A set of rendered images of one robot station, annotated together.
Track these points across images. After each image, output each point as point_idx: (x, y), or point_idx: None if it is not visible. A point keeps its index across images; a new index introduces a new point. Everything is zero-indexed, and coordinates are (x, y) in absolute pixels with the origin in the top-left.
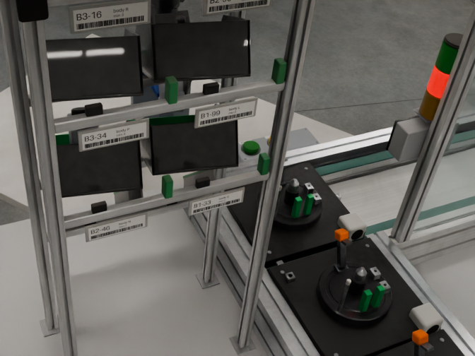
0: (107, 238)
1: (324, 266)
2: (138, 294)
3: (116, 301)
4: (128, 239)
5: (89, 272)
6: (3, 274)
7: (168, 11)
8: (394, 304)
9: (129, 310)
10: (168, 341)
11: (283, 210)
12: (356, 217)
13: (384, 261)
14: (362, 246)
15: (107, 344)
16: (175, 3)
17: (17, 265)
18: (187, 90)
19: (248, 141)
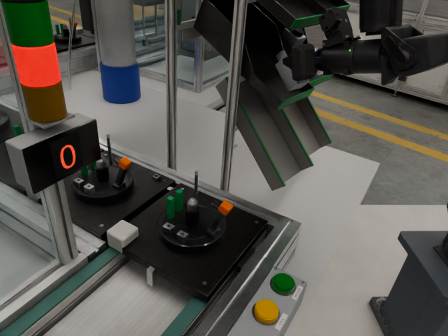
0: (308, 208)
1: (134, 195)
2: (252, 188)
3: (259, 181)
4: (296, 213)
5: (291, 187)
6: (325, 170)
7: (368, 40)
8: (67, 192)
9: (248, 180)
10: (213, 176)
11: None
12: (119, 233)
13: (81, 219)
14: (106, 223)
15: (241, 165)
16: (359, 23)
17: (327, 175)
18: (285, 61)
19: (291, 284)
